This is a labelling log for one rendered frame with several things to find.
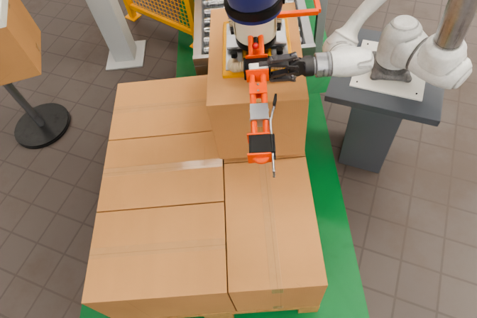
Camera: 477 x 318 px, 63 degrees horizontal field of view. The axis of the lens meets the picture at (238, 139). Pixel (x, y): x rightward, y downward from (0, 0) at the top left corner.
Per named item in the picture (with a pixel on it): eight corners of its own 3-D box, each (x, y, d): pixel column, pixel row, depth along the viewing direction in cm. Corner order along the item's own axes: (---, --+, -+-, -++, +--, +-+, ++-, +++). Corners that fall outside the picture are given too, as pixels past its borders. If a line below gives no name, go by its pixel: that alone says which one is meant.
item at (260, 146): (248, 141, 127) (246, 133, 123) (270, 140, 127) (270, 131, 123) (248, 163, 123) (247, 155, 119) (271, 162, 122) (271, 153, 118)
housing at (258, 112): (249, 111, 135) (248, 103, 131) (269, 110, 134) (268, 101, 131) (250, 128, 131) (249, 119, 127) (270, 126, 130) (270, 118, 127)
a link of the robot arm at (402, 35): (389, 41, 185) (400, 2, 167) (422, 60, 177) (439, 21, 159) (367, 58, 180) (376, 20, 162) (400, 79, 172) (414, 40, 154)
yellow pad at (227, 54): (223, 24, 178) (222, 15, 174) (245, 23, 177) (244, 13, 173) (222, 79, 159) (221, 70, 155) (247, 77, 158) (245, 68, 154)
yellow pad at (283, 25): (265, 21, 177) (265, 12, 173) (287, 19, 176) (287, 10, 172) (269, 75, 157) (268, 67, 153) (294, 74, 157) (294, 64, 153)
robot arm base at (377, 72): (409, 49, 189) (412, 40, 184) (411, 82, 177) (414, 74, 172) (370, 47, 192) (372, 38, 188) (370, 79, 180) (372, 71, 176)
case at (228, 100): (221, 68, 218) (210, 8, 185) (292, 63, 215) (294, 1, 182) (219, 159, 184) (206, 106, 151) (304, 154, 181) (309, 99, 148)
